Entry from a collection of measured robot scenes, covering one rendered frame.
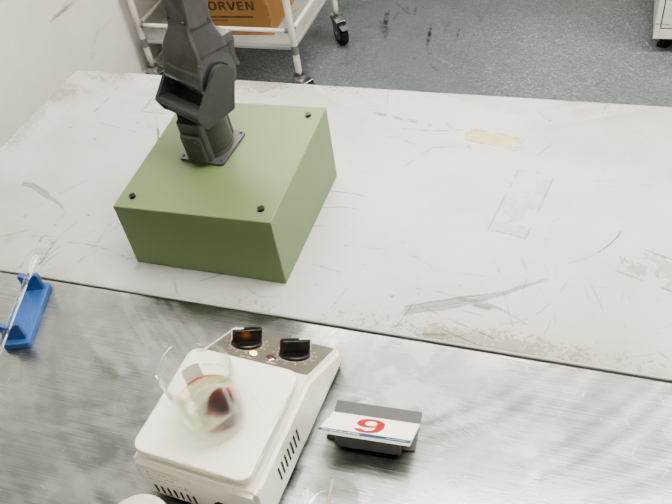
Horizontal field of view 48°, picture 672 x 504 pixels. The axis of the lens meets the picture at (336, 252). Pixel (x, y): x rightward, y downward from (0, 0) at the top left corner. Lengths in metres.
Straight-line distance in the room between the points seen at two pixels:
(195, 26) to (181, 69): 0.06
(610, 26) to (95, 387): 2.69
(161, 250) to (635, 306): 0.57
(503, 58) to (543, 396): 2.32
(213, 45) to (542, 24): 2.45
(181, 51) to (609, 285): 0.55
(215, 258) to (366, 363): 0.24
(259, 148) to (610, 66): 2.17
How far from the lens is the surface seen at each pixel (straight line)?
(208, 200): 0.90
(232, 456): 0.68
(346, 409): 0.79
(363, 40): 3.21
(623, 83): 2.90
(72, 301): 1.00
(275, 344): 0.81
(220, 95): 0.90
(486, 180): 1.03
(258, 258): 0.90
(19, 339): 0.98
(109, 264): 1.03
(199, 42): 0.88
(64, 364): 0.93
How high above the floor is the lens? 1.56
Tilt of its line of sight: 44 degrees down
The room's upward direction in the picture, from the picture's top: 10 degrees counter-clockwise
